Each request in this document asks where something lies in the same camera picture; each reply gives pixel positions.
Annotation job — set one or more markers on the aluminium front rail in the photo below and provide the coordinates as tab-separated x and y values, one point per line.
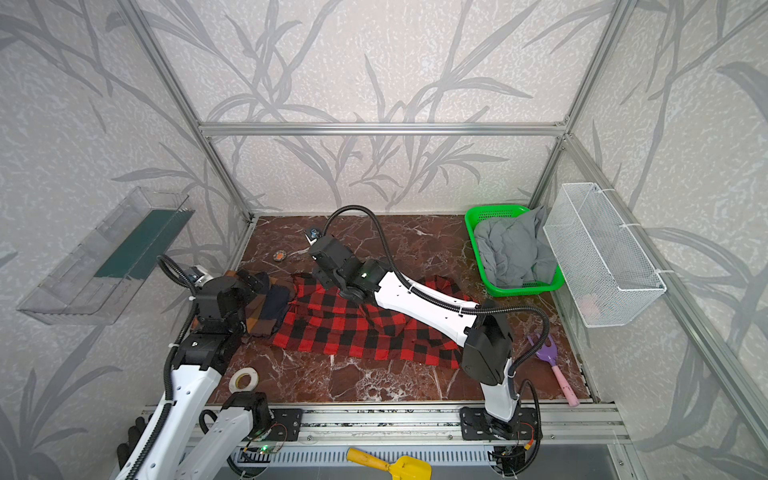
439	423

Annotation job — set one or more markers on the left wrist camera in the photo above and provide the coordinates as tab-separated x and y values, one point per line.
198	275

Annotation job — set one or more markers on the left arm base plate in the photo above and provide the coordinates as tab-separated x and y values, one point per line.
285	426

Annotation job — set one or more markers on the folded brown plaid shirt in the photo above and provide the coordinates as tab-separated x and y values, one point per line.
266	312

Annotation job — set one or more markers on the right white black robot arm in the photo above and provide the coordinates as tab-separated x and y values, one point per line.
483	334

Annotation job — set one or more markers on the green plastic basket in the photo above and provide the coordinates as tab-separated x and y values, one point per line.
477	214

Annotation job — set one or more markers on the white tape roll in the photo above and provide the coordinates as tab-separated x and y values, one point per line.
244	380

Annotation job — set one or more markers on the aluminium frame crossbar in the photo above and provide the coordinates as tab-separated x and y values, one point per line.
217	129

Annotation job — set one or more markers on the white wire mesh basket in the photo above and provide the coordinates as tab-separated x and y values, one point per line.
599	254

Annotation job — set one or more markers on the yellow toy shovel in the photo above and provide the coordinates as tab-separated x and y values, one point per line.
404	468

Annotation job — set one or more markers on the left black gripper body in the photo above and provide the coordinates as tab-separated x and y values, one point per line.
255	284

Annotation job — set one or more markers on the black glove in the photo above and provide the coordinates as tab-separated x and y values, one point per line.
125	449

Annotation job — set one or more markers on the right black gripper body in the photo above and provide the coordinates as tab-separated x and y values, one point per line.
322	248

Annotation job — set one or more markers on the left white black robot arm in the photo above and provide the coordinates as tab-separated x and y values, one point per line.
194	366

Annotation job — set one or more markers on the grey long sleeve shirt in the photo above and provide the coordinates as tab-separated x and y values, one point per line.
514	251

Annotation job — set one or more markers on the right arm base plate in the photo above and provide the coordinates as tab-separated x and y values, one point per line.
477	425

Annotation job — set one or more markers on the pink object in wire basket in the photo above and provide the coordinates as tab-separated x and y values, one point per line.
589	307

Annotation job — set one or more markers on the purple pink toy fork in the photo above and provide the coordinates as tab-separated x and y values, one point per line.
544	371

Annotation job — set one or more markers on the clear plastic wall tray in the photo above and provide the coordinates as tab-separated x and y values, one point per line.
96	281

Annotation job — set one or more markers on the red black plaid shirt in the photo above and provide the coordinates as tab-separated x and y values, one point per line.
320	321

